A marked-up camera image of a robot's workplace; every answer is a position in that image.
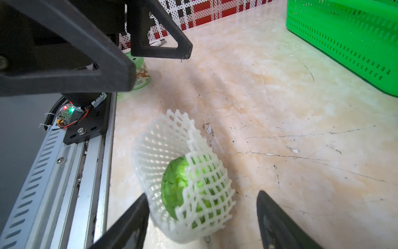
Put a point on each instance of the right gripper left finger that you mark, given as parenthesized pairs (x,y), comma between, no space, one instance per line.
(129,231)

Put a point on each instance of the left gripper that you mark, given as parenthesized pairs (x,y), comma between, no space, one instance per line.
(71,47)

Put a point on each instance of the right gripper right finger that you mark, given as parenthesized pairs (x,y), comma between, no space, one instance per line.
(278,230)

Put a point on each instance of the green custard apple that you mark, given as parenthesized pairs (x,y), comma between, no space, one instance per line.
(194,191)

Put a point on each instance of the green basket with apples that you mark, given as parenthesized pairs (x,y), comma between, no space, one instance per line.
(360,35)

